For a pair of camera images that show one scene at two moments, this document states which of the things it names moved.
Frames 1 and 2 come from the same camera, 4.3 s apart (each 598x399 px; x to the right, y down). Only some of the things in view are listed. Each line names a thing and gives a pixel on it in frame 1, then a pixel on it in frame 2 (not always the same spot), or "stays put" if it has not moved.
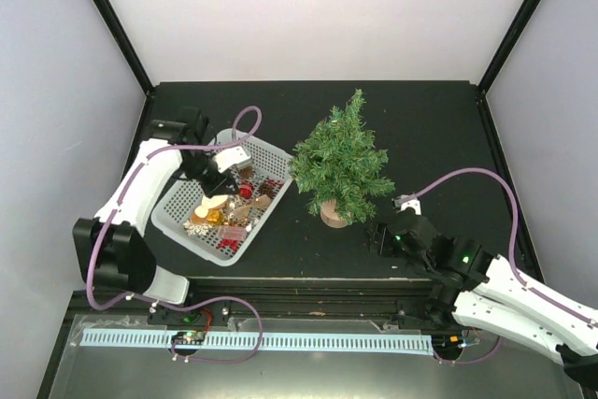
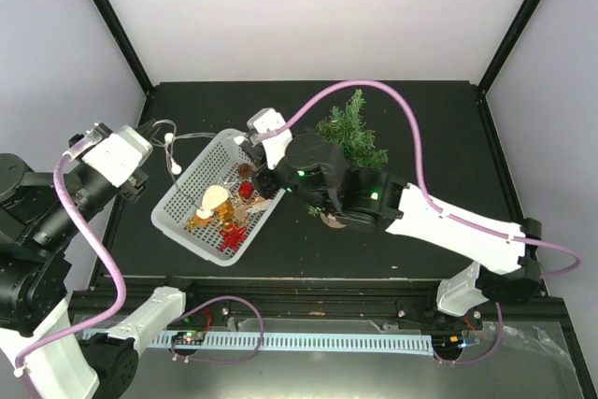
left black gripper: (219, 187) to (135, 186)
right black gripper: (376, 242) to (263, 185)
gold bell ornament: (215, 216) to (225, 211)
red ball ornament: (246, 190) stays put
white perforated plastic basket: (221, 227) stays put
